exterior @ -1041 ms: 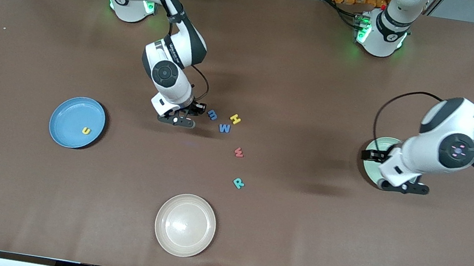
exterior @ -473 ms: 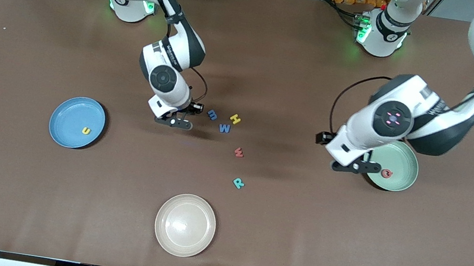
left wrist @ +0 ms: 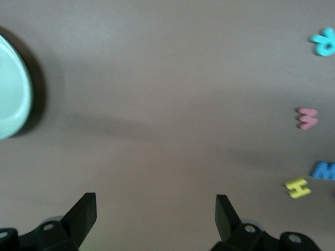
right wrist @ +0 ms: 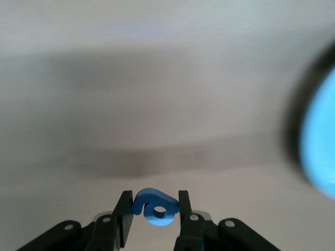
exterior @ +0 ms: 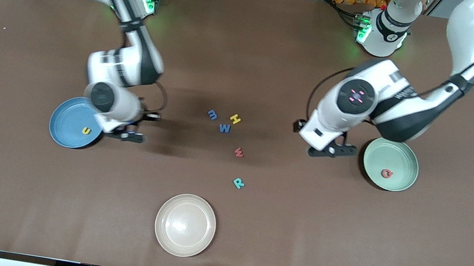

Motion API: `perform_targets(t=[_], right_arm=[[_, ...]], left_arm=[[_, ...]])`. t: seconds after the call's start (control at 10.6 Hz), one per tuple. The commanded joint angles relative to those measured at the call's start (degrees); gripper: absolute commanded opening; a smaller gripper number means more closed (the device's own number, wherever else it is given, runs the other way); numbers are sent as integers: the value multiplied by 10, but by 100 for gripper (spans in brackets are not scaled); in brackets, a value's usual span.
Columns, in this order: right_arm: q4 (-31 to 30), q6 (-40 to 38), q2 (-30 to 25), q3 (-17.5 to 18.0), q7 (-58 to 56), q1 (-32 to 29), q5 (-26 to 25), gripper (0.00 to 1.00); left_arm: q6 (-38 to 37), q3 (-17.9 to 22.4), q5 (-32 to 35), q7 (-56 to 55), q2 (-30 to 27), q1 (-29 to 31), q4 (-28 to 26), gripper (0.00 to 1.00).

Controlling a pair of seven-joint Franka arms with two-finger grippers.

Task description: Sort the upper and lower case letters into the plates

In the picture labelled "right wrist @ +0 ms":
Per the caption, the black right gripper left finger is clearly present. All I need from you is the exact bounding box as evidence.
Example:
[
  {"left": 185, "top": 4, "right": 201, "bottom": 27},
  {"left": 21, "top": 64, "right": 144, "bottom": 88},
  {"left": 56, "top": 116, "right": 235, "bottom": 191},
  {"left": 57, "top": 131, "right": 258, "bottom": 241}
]
[{"left": 19, "top": 190, "right": 135, "bottom": 251}]

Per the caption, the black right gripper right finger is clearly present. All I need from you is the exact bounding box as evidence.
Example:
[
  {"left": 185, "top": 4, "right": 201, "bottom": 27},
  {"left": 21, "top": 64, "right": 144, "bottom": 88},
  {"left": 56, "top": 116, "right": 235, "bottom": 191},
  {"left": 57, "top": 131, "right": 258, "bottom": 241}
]
[{"left": 174, "top": 190, "right": 281, "bottom": 251}]

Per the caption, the blue foam letter a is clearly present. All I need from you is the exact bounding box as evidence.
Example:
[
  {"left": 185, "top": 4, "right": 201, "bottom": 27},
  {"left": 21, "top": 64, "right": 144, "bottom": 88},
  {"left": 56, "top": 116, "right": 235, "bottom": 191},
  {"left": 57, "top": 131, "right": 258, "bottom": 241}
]
[{"left": 132, "top": 188, "right": 180, "bottom": 227}]

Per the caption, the blue round plate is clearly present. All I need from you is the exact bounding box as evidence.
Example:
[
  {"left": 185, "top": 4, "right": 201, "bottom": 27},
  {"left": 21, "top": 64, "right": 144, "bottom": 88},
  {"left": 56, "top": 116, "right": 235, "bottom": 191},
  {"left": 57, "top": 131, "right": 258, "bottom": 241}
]
[{"left": 299, "top": 65, "right": 335, "bottom": 199}]

